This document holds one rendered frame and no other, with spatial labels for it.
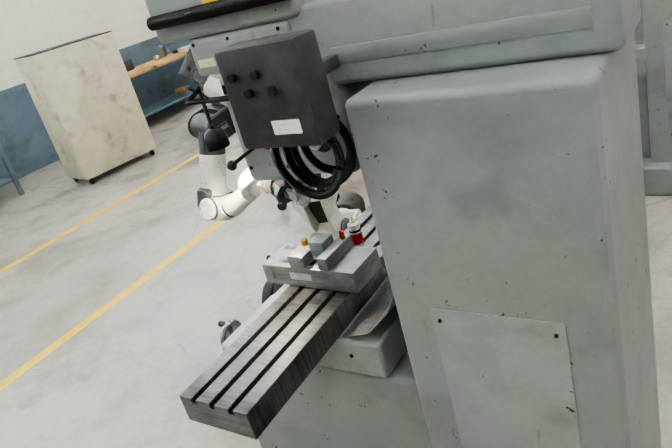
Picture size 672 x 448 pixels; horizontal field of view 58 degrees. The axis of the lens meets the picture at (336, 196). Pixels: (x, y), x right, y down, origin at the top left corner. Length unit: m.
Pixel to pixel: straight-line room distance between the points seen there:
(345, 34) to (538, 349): 0.79
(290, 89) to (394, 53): 0.27
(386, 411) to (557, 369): 0.63
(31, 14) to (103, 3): 1.28
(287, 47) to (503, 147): 0.44
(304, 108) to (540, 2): 0.47
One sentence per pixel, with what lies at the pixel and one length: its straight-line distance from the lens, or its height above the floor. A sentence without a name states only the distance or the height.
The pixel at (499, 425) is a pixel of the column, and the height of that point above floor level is 0.73.
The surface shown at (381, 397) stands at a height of 0.65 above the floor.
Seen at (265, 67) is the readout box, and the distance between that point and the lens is 1.17.
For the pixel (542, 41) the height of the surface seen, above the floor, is 1.60.
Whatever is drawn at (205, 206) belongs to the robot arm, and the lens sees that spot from 2.10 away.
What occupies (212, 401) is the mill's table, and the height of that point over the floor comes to 0.93.
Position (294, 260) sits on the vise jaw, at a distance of 1.84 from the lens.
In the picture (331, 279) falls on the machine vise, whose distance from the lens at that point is 1.80.
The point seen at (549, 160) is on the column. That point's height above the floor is 1.41.
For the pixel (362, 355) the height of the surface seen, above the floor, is 0.81.
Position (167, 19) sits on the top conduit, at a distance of 1.60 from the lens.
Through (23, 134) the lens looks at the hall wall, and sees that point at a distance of 9.77.
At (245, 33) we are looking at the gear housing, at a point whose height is 1.72.
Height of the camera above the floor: 1.85
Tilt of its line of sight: 22 degrees down
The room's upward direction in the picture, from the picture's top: 16 degrees counter-clockwise
